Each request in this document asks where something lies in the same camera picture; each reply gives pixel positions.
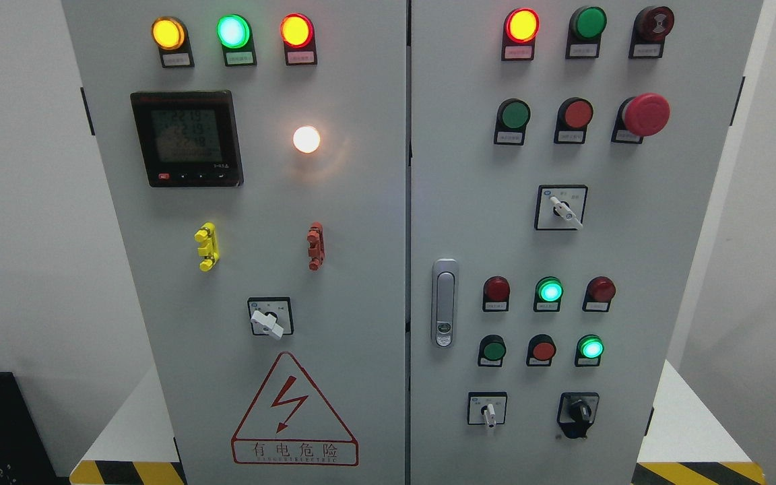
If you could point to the white rotary light switch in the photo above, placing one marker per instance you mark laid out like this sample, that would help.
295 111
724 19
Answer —
271 316

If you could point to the yellow indicator light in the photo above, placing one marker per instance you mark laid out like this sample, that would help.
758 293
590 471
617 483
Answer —
171 37

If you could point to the red terminal connector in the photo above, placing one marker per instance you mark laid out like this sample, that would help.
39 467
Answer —
316 248

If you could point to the dark red indicator left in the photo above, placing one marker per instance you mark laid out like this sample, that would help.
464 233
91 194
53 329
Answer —
495 294

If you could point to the dark red indicator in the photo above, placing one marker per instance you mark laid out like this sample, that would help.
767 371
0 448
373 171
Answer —
495 294
599 294

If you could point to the clear round lamp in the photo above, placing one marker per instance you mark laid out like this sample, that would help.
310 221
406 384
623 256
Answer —
306 139

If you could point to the green push button lower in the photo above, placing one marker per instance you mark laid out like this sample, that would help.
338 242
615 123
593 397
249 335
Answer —
492 350

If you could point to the left grey cabinet door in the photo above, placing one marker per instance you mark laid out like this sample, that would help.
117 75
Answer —
349 315

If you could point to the grey cabinet door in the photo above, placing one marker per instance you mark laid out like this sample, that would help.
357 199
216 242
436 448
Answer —
349 315
475 202

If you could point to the lit green indicator middle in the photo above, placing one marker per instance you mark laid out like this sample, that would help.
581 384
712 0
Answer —
549 291

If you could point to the white rotary selector upper right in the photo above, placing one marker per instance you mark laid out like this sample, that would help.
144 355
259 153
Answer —
560 207

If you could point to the white rotary selector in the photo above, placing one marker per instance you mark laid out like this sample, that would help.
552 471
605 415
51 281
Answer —
560 207
486 409

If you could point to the green push button second row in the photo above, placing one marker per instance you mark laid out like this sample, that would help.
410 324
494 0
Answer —
511 121

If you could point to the yellow terminal connector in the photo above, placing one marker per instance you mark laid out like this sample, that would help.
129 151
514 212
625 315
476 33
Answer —
207 246

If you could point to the red push button lower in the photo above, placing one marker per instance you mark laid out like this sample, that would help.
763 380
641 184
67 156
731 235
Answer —
540 350

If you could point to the white rotary selector lower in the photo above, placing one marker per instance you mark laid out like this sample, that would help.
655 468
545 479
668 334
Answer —
486 409

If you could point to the right grey cabinet door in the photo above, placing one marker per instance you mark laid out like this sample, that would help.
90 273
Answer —
475 202

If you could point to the red electric hazard warning sticker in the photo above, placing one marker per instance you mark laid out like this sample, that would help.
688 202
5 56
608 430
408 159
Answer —
290 422

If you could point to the dark red indicator right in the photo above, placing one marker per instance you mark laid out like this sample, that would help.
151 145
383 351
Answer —
599 294

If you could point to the red push button second row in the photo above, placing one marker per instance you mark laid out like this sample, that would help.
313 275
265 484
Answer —
573 117

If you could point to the black digital power meter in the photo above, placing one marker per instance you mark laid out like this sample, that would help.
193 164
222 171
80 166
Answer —
188 138

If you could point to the lit green button lower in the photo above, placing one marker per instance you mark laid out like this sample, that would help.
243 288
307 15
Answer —
589 350

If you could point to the red indicator light top left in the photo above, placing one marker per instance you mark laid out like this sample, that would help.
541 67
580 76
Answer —
298 35

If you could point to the red indicator light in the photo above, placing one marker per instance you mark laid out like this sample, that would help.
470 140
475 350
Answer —
298 35
521 27

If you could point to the red indicator light top right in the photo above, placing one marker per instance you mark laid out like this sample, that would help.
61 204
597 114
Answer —
521 27

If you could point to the green indicator light top left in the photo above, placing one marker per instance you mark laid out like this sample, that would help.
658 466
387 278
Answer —
236 39

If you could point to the red emergency stop mushroom button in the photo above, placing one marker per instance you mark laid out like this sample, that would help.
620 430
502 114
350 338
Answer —
640 116

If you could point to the green button top right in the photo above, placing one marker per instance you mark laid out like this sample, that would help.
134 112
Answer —
586 27

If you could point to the dark red buzzer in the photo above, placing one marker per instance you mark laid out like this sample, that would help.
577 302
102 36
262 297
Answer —
651 27

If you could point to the white platform hazard striped edge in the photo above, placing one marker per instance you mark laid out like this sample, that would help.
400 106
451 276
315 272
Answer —
685 443

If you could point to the silver door lock handle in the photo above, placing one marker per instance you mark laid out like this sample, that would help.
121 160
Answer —
444 291

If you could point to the black rotary knob switch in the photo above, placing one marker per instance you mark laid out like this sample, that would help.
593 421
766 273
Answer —
576 413

